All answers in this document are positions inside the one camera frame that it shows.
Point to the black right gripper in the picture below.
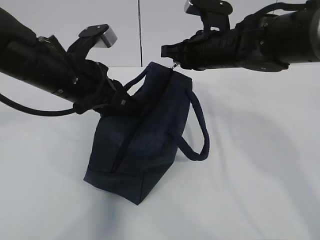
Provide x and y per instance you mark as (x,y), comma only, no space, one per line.
(200,52)

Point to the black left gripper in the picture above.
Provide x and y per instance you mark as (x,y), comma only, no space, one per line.
(109,95)

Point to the navy blue lunch bag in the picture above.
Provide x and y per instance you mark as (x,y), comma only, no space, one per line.
(130,154)

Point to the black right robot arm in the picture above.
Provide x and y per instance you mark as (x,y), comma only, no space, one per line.
(269,40)

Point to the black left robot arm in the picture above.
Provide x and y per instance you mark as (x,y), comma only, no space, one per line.
(66,73)

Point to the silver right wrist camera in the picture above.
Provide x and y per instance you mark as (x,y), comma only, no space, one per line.
(213,13)

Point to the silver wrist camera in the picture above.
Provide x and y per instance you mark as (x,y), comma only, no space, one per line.
(95,36)
(213,13)

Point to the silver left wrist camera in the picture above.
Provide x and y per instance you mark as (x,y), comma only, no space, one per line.
(95,36)

